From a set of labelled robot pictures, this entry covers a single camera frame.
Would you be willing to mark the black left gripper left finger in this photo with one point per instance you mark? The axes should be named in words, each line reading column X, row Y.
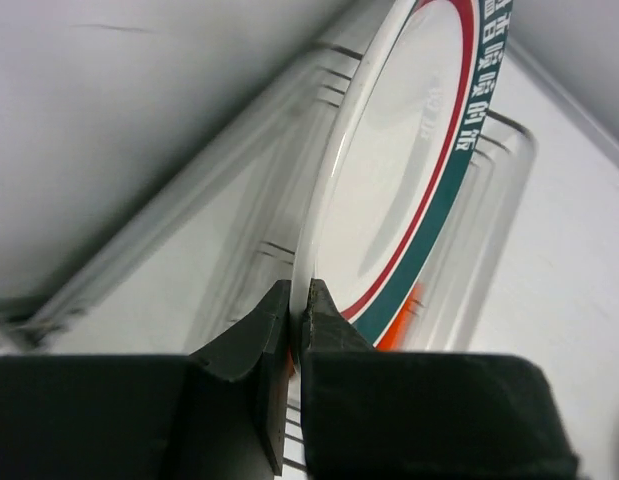
column 217, row 413

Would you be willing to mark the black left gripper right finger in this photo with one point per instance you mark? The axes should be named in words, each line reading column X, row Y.
column 368, row 414

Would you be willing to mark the white plate green red rim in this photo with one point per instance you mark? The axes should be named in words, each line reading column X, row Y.
column 403, row 137

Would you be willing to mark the large orange plate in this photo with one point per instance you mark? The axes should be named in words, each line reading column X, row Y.
column 394, row 337

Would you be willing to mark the metal wire dish rack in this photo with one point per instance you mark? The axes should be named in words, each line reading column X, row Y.
column 277, row 147

